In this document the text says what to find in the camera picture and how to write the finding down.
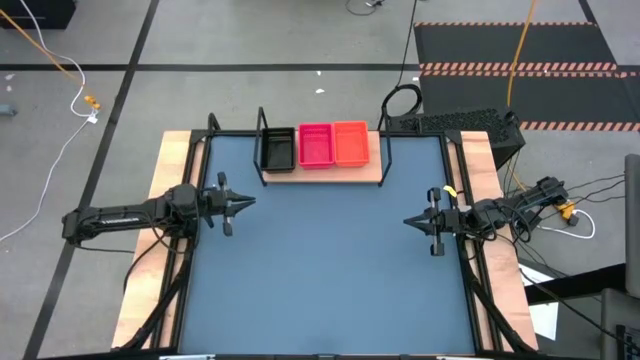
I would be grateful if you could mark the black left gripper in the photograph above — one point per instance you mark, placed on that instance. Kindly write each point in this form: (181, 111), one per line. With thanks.
(227, 227)

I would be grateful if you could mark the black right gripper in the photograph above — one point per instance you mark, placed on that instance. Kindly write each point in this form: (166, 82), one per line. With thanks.
(436, 245)

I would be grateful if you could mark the black plastic basket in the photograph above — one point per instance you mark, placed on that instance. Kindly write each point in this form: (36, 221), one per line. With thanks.
(277, 150)

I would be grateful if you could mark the red plastic basket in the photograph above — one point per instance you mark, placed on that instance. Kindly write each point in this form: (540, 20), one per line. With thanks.
(316, 146)

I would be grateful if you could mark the orange plastic basket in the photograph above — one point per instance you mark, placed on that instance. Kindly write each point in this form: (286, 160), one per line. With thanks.
(351, 144)

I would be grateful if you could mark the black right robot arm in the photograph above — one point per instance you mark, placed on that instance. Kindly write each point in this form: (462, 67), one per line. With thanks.
(525, 202)

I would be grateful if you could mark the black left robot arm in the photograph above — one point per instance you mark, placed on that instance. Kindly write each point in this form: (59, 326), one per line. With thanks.
(115, 220)

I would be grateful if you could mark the yellow tape tag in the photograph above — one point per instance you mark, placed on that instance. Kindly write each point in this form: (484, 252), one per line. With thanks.
(449, 190)

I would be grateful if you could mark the black perforated computer case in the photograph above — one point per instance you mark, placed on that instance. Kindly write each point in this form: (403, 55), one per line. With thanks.
(465, 120)

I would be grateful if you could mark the blue-grey table mat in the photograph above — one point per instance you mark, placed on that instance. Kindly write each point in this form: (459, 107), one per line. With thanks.
(325, 275)

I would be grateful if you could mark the orange power plug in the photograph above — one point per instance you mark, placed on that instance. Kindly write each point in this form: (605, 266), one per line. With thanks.
(566, 210)

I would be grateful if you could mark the white paper sheet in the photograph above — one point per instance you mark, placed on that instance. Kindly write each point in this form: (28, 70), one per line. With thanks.
(545, 320)

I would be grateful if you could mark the black side table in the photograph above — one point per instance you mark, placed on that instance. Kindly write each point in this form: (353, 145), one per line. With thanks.
(575, 285)

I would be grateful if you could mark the black hazard-striped floor mat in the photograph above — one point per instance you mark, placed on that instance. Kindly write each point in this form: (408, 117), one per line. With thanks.
(550, 95)
(500, 45)

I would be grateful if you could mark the grey upright panel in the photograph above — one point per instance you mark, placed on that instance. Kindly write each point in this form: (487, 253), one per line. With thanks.
(633, 225)

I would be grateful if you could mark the black floor box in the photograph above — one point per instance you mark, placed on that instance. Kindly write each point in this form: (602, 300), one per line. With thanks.
(35, 12)

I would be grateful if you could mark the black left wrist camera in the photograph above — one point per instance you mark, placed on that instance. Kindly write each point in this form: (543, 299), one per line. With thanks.
(211, 200)

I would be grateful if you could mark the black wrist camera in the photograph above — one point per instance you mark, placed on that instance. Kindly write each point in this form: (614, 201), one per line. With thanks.
(451, 220)
(211, 200)

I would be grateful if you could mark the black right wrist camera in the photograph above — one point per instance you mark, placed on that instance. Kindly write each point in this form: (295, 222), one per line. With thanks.
(451, 220)

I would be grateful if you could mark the black metal table frame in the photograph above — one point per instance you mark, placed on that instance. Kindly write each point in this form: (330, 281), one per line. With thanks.
(200, 135)

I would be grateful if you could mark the black frame wooden shelf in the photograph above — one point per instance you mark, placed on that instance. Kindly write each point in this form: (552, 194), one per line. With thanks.
(325, 176)

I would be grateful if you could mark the silver bracket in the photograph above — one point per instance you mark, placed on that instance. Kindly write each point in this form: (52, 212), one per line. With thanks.
(187, 357)
(457, 357)

